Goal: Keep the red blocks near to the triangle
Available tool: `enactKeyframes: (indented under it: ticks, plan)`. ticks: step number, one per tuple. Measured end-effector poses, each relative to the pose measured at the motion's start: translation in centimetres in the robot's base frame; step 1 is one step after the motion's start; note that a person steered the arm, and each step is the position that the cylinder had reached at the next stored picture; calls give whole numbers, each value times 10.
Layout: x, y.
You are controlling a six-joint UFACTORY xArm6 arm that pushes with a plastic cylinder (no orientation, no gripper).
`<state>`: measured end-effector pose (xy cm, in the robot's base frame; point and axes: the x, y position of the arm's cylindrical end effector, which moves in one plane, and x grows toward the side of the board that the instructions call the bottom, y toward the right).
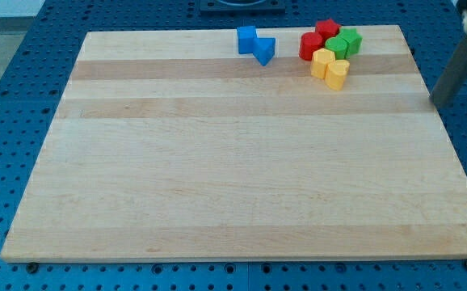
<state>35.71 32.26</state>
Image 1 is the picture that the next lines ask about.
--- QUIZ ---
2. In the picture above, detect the red cylinder block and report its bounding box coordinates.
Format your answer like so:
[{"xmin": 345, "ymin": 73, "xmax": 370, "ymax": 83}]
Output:
[{"xmin": 299, "ymin": 32, "xmax": 324, "ymax": 61}]

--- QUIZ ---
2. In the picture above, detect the grey pusher rod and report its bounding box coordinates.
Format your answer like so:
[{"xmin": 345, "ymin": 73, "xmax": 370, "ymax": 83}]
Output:
[{"xmin": 430, "ymin": 35, "xmax": 467, "ymax": 108}]

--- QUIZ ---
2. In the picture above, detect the wooden board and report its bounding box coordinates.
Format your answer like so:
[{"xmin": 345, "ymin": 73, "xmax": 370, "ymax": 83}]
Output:
[{"xmin": 1, "ymin": 25, "xmax": 467, "ymax": 263}]

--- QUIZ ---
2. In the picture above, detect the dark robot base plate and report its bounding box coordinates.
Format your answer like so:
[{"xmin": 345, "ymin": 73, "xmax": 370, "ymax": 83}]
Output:
[{"xmin": 198, "ymin": 0, "xmax": 286, "ymax": 15}]

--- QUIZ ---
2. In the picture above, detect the green cylinder block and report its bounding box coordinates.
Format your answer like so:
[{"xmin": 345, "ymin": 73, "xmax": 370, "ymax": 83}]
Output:
[{"xmin": 325, "ymin": 36, "xmax": 348, "ymax": 60}]

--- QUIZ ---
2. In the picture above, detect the green star block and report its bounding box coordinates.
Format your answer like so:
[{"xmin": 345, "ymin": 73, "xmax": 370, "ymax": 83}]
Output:
[{"xmin": 338, "ymin": 27, "xmax": 363, "ymax": 58}]

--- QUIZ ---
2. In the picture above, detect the yellow heart block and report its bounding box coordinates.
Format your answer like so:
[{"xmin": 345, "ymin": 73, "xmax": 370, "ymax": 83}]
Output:
[{"xmin": 325, "ymin": 60, "xmax": 350, "ymax": 91}]

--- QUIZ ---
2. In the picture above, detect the blue triangle block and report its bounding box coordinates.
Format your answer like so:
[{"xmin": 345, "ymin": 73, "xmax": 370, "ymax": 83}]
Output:
[{"xmin": 252, "ymin": 37, "xmax": 276, "ymax": 66}]

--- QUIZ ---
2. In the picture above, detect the blue cube block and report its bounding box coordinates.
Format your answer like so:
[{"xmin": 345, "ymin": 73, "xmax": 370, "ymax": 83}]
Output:
[{"xmin": 236, "ymin": 26, "xmax": 257, "ymax": 54}]

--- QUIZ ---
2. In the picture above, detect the red star block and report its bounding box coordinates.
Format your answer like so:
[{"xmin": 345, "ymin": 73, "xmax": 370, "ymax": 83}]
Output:
[{"xmin": 315, "ymin": 19, "xmax": 341, "ymax": 40}]

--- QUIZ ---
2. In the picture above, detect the yellow hexagon block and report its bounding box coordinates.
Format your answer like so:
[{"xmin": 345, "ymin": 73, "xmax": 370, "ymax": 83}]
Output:
[{"xmin": 310, "ymin": 48, "xmax": 336, "ymax": 79}]

